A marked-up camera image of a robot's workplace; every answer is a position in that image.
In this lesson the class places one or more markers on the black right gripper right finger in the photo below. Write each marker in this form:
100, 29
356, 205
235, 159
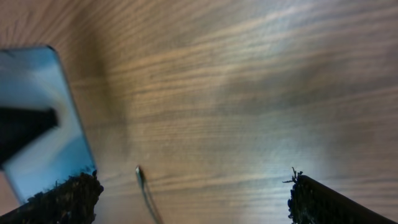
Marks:
311, 202

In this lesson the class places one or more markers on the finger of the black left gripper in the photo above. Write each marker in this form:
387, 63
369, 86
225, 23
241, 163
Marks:
19, 127

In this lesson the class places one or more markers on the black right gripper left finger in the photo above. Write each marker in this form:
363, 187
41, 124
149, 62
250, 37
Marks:
72, 202

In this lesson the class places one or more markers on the blue Galaxy smartphone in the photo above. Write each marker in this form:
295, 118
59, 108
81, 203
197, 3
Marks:
42, 138

